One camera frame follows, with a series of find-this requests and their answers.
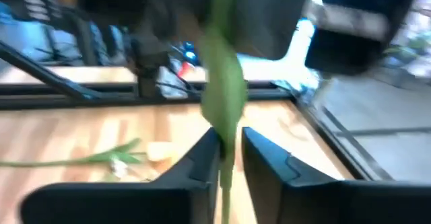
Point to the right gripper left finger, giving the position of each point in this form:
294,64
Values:
161,204

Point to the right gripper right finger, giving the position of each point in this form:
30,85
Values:
320,204

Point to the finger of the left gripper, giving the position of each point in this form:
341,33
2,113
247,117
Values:
269,19
168,8

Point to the peach artificial tulip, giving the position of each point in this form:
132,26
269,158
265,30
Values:
224,89
158,151

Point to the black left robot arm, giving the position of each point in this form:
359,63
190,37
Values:
149,59

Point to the white artificial flower bunch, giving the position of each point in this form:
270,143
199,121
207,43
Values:
118,167

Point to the black aluminium table frame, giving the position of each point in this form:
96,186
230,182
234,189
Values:
67,98

